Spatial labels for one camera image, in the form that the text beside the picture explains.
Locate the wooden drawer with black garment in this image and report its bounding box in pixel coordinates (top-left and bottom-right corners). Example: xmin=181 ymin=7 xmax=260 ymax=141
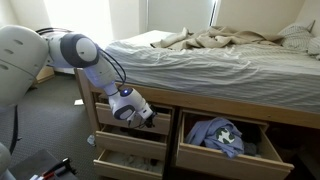
xmin=94 ymin=102 xmax=173 ymax=136

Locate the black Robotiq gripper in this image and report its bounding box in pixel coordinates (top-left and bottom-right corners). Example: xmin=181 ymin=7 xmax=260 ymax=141
xmin=143 ymin=110 xmax=158 ymax=129

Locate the low wooden box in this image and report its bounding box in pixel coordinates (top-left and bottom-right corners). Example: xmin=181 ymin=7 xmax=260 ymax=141
xmin=34 ymin=64 xmax=56 ymax=84

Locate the beige crumpled blanket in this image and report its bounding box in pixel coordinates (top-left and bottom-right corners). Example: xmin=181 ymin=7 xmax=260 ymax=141
xmin=149 ymin=25 xmax=284 ymax=52

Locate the shallow wooden drawer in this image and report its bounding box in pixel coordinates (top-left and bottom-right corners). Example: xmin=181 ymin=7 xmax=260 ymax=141
xmin=94 ymin=124 xmax=169 ymax=162

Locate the pale clothes pile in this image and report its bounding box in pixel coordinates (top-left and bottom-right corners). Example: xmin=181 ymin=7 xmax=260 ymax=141
xmin=106 ymin=153 xmax=161 ymax=168

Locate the light wooden bed frame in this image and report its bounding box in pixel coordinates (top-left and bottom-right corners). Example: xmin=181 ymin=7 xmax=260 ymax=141
xmin=73 ymin=67 xmax=320 ymax=168

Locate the window with white blind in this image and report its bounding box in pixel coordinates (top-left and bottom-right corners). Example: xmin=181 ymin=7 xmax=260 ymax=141
xmin=139 ymin=0 xmax=219 ymax=34

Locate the small pale pillow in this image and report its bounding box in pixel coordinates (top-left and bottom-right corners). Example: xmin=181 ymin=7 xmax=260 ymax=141
xmin=306 ymin=35 xmax=320 ymax=61

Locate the black orange bar clamp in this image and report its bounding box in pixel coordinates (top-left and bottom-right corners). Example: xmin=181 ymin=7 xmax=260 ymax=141
xmin=29 ymin=157 xmax=78 ymax=180

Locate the mattress with striped sheet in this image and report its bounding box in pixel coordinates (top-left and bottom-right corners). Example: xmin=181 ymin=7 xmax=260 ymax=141
xmin=104 ymin=29 xmax=320 ymax=114

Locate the white rounded robot base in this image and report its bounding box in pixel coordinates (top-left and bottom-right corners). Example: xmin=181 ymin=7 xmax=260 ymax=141
xmin=0 ymin=141 xmax=16 ymax=180

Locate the blue shirt with green logo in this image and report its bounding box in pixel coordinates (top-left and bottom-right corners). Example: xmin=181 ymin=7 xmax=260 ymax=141
xmin=184 ymin=116 xmax=246 ymax=159

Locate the wooden drawer with blue shirt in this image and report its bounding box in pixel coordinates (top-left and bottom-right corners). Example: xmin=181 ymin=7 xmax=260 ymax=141
xmin=174 ymin=111 xmax=295 ymax=180

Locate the large striped pillow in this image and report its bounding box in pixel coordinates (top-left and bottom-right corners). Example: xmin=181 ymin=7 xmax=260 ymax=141
xmin=278 ymin=22 xmax=317 ymax=51

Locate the black hanging strap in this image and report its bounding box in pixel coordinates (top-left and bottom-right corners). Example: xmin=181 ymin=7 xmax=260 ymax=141
xmin=9 ymin=104 xmax=22 ymax=156

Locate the wooden drawer with pale clothes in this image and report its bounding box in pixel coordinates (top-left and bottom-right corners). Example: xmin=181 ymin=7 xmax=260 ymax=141
xmin=93 ymin=148 xmax=166 ymax=180

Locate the crumpled pale wrapper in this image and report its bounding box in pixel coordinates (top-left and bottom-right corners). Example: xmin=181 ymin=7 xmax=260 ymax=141
xmin=86 ymin=134 xmax=97 ymax=147

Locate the dark grey garment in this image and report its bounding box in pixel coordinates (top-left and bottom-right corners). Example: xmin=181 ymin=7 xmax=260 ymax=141
xmin=242 ymin=141 xmax=258 ymax=158

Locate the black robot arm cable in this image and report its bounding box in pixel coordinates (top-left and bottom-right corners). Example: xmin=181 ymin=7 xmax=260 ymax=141
xmin=98 ymin=48 xmax=128 ymax=98

